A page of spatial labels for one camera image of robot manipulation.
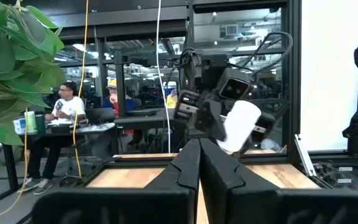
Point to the black-legged work desk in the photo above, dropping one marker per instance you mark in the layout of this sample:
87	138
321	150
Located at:
101	127

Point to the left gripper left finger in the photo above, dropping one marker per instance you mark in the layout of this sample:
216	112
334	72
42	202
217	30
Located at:
166	199

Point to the dark green tumbler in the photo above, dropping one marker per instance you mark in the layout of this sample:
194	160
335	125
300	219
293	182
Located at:
40	124

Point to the silver aluminium bracket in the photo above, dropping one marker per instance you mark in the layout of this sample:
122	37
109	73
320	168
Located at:
304	155

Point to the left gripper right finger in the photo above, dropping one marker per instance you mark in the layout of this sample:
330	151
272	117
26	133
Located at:
228	199

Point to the person's shoe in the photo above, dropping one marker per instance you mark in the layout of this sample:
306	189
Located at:
43	186
30	184

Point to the dark desk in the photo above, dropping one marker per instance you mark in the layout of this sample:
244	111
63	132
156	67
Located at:
148	119

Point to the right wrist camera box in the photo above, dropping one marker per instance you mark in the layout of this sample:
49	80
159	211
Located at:
235	88

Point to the black aluminium table frame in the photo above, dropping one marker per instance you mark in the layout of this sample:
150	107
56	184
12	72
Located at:
293	93

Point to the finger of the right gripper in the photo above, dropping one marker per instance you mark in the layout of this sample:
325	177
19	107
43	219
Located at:
264	127
208	119

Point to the pale green canister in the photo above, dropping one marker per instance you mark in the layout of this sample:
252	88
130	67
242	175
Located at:
30	121

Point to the tall green potted plant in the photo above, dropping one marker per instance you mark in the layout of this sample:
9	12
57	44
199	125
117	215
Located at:
11	62

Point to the white pill bottle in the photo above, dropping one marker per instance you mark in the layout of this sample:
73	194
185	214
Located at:
239	124

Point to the person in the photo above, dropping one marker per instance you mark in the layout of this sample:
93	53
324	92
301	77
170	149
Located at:
113	99
68	107

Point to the blue and white box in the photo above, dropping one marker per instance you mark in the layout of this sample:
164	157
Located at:
19	126

